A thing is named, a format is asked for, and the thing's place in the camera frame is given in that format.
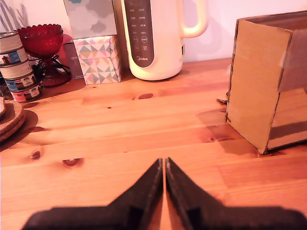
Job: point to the cardboard dice tower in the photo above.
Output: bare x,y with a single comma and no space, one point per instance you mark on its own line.
254,79

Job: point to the red glass footed bowl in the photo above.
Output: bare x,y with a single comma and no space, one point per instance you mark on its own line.
42,40

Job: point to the blue labelled small tin can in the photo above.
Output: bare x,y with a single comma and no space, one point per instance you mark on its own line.
14,57

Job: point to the blue and red labelled tin can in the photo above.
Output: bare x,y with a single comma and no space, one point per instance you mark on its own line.
21,82

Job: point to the cloud print tissue box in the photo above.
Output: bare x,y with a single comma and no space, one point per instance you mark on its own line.
91,19

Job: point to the geometric triangle print tissue box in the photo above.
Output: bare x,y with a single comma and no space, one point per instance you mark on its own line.
98,60

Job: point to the pink labelled small tin can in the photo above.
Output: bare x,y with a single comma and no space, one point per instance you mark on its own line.
26,95

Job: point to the cream electric kettle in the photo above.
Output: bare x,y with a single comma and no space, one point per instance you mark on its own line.
158,40

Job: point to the round cork coaster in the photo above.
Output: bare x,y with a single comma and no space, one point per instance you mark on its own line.
16,130
12,115

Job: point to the white labelled small tin can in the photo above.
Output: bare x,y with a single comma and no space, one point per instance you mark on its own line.
16,70
9,43

